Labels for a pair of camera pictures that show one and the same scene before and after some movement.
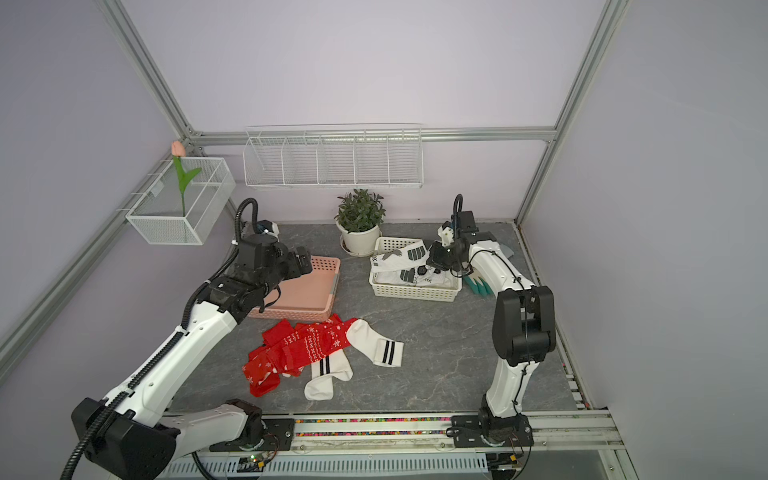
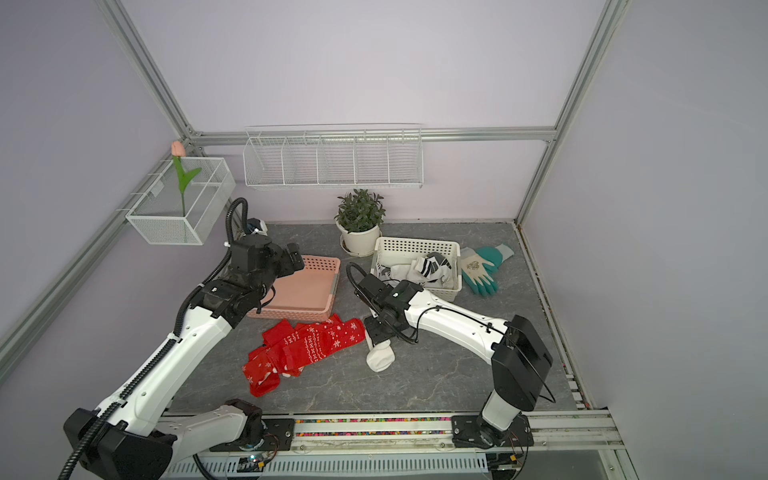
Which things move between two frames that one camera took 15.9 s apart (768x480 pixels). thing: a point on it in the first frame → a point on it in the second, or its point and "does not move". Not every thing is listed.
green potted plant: (359, 210) does not move
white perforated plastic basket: (406, 291) does not move
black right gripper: (434, 260) → (375, 336)
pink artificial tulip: (179, 150) does not move
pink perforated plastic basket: (308, 298) does not move
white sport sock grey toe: (411, 253) → (435, 268)
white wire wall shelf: (334, 155) does not move
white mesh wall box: (158, 213) does not move
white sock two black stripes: (334, 365) → (381, 354)
